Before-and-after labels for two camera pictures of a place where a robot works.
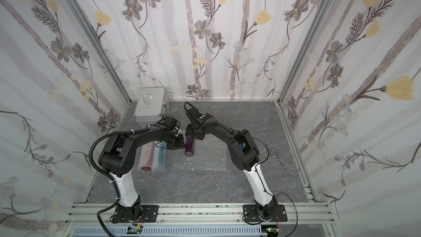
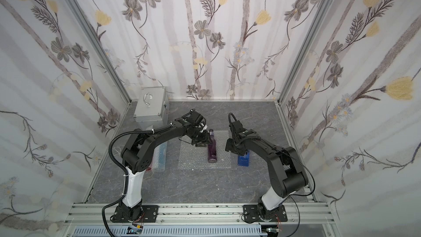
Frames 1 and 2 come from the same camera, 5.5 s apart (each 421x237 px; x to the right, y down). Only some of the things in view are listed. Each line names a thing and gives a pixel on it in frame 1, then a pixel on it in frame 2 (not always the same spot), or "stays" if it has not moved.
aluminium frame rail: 202,214 stays
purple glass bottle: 189,148 -> 212,156
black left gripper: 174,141 -> 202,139
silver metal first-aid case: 152,105 stays
